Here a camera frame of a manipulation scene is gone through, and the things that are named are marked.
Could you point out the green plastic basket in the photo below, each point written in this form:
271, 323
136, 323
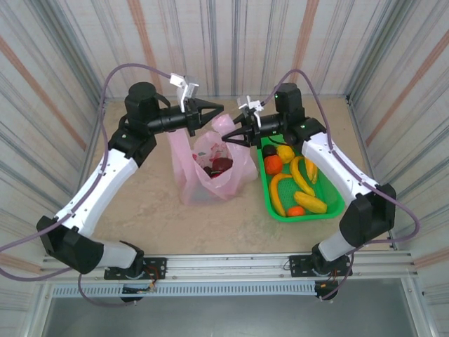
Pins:
286, 191

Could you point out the fake dark maroon fruit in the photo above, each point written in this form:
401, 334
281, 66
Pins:
221, 165

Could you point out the large fake orange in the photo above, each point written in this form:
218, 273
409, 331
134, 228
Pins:
273, 165

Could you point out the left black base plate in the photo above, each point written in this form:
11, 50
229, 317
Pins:
158, 263

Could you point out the fake yellow lemon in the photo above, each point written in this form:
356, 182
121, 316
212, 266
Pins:
286, 154

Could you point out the fake yellow mango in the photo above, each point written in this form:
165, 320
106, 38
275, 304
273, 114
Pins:
312, 203

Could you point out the small fake orange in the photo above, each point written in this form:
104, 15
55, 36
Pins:
296, 211

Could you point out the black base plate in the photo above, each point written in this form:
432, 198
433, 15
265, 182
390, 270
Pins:
298, 263
158, 263

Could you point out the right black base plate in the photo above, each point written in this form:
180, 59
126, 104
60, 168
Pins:
298, 263

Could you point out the grey metal panel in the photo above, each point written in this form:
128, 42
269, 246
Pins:
228, 316

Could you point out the pink plastic bag red print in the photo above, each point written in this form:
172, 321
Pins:
210, 189

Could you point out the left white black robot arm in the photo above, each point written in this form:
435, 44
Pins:
101, 186

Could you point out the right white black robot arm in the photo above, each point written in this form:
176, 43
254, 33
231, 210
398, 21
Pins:
333, 165

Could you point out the small fake brownish banana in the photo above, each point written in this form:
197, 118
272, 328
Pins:
311, 170

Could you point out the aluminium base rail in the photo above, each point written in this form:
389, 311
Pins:
228, 267

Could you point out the small fake black fruit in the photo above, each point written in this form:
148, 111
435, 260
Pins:
269, 151

